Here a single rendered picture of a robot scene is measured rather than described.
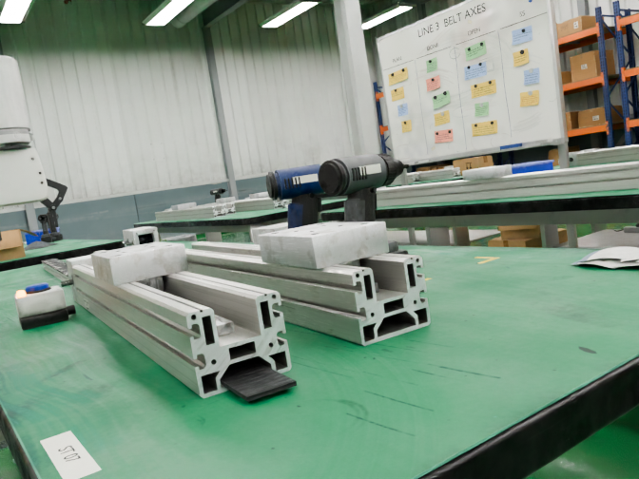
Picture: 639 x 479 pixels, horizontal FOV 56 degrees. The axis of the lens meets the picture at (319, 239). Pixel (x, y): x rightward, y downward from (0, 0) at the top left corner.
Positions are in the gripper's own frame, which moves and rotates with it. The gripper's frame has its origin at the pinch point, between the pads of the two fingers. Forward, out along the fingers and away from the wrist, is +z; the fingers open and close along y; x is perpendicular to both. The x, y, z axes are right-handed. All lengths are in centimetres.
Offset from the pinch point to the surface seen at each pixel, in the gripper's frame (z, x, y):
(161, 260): 6.8, 36.1, -14.4
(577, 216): 25, -12, -171
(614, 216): 26, 1, -172
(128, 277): 8.2, 36.0, -9.5
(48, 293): 11.7, 4.0, -1.4
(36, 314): 15.0, 3.9, 1.3
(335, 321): 15, 63, -27
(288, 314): 16, 50, -27
